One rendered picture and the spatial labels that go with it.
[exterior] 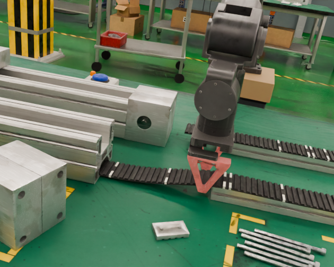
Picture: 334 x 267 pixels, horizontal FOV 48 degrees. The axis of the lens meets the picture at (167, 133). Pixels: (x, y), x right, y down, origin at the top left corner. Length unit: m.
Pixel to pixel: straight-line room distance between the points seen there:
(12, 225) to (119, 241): 0.14
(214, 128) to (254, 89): 0.62
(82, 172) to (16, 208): 0.18
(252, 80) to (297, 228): 0.63
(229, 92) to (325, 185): 0.38
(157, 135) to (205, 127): 0.22
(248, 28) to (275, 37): 5.03
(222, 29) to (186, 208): 0.29
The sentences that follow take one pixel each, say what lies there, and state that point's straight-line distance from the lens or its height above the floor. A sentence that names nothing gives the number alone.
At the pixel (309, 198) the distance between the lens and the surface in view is 0.70.
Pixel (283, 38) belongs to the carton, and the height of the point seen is 0.33.
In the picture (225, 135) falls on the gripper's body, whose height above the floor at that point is 0.91.
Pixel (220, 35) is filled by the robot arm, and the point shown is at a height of 1.06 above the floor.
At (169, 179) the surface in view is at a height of 0.80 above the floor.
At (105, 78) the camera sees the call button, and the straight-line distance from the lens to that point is 0.98.
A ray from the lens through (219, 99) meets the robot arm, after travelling 0.51.
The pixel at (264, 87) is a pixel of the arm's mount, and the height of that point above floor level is 0.83.
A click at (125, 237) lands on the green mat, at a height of 0.78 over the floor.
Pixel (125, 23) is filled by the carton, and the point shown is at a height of 0.16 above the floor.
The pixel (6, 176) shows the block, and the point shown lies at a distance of 0.52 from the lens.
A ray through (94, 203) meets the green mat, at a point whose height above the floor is 0.78.
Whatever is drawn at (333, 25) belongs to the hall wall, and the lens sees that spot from 8.44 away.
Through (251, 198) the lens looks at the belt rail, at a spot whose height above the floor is 0.80.
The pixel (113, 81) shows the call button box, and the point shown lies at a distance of 1.00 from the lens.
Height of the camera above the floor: 1.15
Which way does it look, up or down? 25 degrees down
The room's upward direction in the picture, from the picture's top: 8 degrees clockwise
